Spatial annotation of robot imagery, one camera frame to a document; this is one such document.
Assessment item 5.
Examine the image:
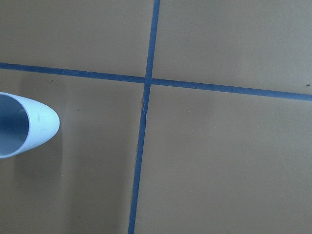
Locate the brown paper table cover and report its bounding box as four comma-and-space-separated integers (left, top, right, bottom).
0, 0, 312, 234

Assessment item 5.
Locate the light blue plastic cup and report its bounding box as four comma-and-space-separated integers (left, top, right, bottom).
0, 92, 60, 159

